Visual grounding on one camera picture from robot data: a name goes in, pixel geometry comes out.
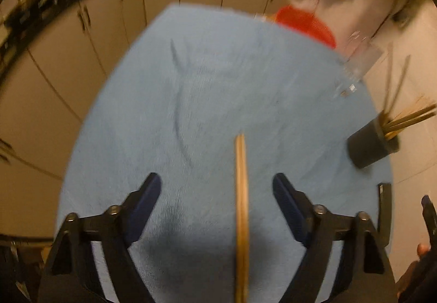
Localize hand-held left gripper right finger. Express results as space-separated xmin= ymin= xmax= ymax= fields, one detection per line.
xmin=272 ymin=172 xmax=398 ymax=303

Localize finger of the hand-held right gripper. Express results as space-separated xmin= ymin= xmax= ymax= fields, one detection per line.
xmin=421 ymin=194 xmax=437 ymax=239

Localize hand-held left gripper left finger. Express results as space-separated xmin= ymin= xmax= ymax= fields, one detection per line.
xmin=37 ymin=172 xmax=162 ymax=303

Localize wooden chopstick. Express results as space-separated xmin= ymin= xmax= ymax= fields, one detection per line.
xmin=234 ymin=135 xmax=243 ymax=303
xmin=240 ymin=134 xmax=250 ymax=303
xmin=385 ymin=128 xmax=408 ymax=140
xmin=386 ymin=117 xmax=437 ymax=131
xmin=387 ymin=111 xmax=437 ymax=126

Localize dark grey utensil holder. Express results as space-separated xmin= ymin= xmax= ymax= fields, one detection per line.
xmin=347 ymin=113 xmax=400 ymax=169

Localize person's right hand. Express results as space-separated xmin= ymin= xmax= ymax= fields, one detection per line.
xmin=396 ymin=243 xmax=431 ymax=299

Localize blue tablecloth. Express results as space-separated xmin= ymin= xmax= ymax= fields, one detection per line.
xmin=56 ymin=2 xmax=393 ymax=303

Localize cream lower kitchen cabinets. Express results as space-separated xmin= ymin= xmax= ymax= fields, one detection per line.
xmin=0 ymin=0 xmax=315 ymax=239

